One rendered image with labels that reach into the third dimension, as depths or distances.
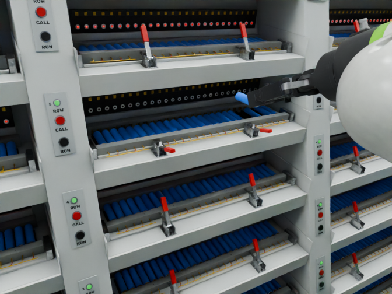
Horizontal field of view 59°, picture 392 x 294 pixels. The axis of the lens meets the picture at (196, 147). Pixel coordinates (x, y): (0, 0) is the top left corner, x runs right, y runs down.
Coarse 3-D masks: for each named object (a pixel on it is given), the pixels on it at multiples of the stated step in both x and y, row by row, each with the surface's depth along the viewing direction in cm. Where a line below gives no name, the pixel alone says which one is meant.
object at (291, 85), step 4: (300, 80) 51; (304, 80) 51; (308, 80) 51; (284, 84) 51; (288, 84) 51; (292, 84) 51; (296, 84) 51; (300, 84) 51; (304, 84) 51; (308, 84) 51; (284, 88) 52; (288, 88) 51; (292, 88) 52; (292, 92) 53
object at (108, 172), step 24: (96, 120) 87; (192, 144) 86; (216, 144) 87; (240, 144) 89; (264, 144) 93; (288, 144) 98; (96, 168) 73; (120, 168) 74; (144, 168) 78; (168, 168) 81
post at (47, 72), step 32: (64, 0) 64; (32, 32) 63; (64, 32) 65; (32, 64) 63; (64, 64) 66; (32, 96) 64; (32, 128) 73; (64, 160) 69; (96, 192) 73; (64, 224) 70; (96, 224) 74; (64, 256) 71; (96, 256) 75
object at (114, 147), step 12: (240, 120) 95; (252, 120) 95; (264, 120) 97; (276, 120) 99; (168, 132) 85; (180, 132) 86; (192, 132) 87; (204, 132) 89; (216, 132) 91; (108, 144) 78; (120, 144) 78; (132, 144) 80; (144, 144) 81; (168, 144) 83; (108, 156) 76
